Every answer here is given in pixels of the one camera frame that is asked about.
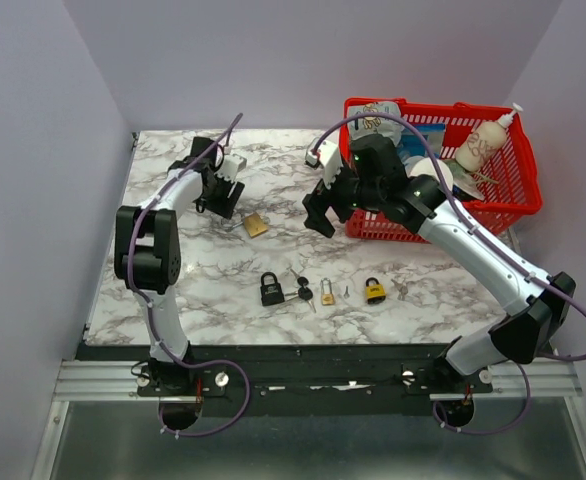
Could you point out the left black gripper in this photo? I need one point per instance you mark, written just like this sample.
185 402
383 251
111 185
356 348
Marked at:
226 205

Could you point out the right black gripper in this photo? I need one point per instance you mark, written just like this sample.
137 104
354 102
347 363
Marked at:
319 200

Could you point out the large brass padlock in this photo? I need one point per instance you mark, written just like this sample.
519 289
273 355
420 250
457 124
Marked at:
254 225

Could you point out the black-headed keys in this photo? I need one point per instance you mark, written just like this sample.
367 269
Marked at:
303 291

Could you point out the small brass padlock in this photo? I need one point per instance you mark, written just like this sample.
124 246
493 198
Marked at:
327 296

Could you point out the yellow padlock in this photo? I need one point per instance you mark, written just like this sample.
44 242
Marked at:
374 291

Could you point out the black padlock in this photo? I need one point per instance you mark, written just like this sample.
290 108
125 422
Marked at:
270 290

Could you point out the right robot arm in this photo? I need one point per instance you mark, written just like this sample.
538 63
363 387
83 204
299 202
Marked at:
375 180

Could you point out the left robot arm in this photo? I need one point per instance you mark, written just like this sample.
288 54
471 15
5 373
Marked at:
147 257

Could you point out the silver key bunch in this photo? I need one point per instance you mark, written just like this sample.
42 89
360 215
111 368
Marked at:
402 289

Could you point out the light blue wipes pack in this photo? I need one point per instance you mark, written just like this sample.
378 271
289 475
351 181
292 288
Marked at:
374 124

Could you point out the white toilet paper roll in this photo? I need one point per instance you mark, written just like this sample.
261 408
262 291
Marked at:
425 166

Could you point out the blue plastic package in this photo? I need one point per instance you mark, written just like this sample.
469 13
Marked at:
410 145

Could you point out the cream pump lotion bottle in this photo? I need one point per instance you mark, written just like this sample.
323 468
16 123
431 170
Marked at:
481 145

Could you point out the red plastic basket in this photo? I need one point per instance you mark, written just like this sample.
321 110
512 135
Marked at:
503 191

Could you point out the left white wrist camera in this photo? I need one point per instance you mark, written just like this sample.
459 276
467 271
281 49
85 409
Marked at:
230 167

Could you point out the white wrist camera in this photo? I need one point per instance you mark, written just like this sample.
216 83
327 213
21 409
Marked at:
328 157
230 167

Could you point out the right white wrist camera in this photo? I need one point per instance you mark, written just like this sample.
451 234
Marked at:
328 157

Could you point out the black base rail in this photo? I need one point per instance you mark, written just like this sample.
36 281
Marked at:
310 380

